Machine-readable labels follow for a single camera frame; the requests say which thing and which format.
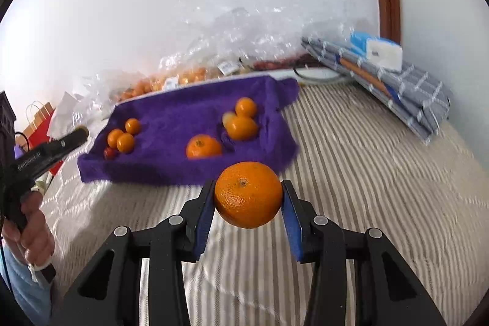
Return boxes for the large orange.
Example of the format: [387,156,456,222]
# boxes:
[214,161,283,229]

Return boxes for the clear plastic bag of fruits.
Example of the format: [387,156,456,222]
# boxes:
[71,0,378,123]

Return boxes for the person's left hand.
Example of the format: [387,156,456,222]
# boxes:
[2,191,55,266]

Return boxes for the red paper shopping bag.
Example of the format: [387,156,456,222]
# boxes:
[20,101,66,176]

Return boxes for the blue jeans leg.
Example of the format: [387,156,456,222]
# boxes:
[1,245,51,325]

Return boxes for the small red fruit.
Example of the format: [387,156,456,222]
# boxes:
[103,147,117,160]

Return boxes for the striped beige bed cover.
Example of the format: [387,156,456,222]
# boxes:
[42,83,488,325]

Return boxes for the small orange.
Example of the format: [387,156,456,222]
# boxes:
[124,118,142,135]
[234,97,258,118]
[107,128,124,149]
[116,133,135,154]

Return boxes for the small orange left front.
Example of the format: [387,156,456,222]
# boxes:
[116,133,135,154]

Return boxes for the small orange left top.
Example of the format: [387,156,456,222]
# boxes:
[124,118,142,135]

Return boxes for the orange on towel centre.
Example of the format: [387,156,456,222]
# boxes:
[186,134,223,159]

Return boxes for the orange on towel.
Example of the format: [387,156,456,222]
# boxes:
[224,116,259,141]
[186,134,223,159]

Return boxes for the purple towel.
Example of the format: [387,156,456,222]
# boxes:
[77,75,299,185]

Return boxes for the grey checked folded cloth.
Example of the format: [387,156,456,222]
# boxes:
[302,36,452,145]

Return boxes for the pale small fruit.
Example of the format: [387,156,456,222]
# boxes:
[221,112,236,127]

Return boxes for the orange on towel right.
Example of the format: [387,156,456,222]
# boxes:
[224,116,259,141]

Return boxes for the small orange far right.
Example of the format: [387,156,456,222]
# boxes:
[234,97,258,118]

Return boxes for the blue white tissue pack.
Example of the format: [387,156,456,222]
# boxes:
[350,31,403,72]

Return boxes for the black cable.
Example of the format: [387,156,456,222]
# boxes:
[292,63,355,85]

